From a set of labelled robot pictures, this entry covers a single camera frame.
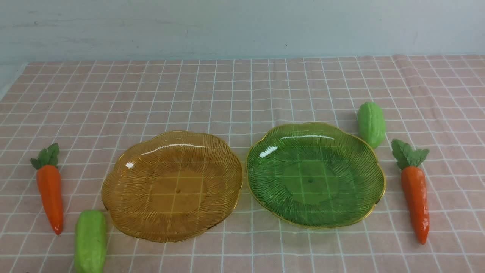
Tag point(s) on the green toy pepper front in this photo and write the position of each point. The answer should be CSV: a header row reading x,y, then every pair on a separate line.
x,y
90,242

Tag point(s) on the green toy pepper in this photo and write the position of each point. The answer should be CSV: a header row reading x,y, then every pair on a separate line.
x,y
371,124
90,242

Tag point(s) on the green glass plate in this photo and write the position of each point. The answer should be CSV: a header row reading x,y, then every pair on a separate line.
x,y
315,175

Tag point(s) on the orange toy carrot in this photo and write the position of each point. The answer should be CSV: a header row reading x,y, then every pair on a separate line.
x,y
49,183
413,181

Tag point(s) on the pink checkered tablecloth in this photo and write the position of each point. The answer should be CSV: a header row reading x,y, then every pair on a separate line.
x,y
95,110

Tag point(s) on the green toy pepper back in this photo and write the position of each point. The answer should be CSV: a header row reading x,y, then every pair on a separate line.
x,y
371,124

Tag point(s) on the amber glass plate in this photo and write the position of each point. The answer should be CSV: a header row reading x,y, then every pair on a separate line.
x,y
173,187

